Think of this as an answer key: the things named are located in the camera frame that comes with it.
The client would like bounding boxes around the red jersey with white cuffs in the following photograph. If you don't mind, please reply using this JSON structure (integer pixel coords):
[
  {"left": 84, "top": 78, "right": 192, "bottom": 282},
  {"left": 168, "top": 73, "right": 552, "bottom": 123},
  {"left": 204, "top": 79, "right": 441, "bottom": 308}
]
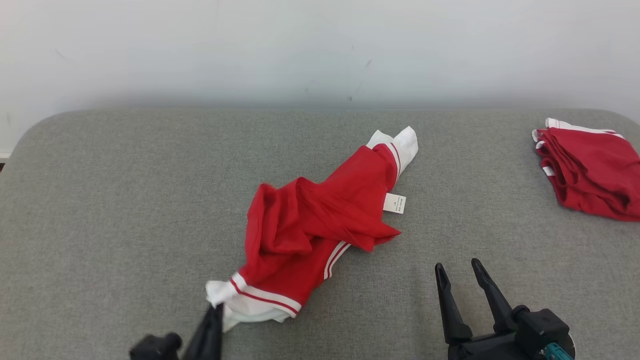
[{"left": 205, "top": 126, "right": 419, "bottom": 333}]

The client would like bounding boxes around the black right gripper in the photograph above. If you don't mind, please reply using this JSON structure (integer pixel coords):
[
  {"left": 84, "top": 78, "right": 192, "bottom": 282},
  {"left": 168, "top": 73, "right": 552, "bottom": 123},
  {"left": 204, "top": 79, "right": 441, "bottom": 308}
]
[{"left": 434, "top": 258, "right": 546, "bottom": 360}]

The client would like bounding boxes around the red white striped garment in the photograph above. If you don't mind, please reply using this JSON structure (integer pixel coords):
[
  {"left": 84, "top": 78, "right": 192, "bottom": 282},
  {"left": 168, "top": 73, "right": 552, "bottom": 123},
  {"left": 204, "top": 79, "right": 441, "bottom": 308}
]
[{"left": 531, "top": 117, "right": 640, "bottom": 222}]

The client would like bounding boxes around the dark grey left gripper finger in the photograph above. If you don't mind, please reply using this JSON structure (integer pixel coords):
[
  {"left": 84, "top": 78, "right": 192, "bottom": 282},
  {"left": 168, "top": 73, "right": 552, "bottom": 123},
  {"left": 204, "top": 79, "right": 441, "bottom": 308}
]
[
  {"left": 214, "top": 302, "right": 224, "bottom": 360},
  {"left": 182, "top": 306, "right": 216, "bottom": 360}
]

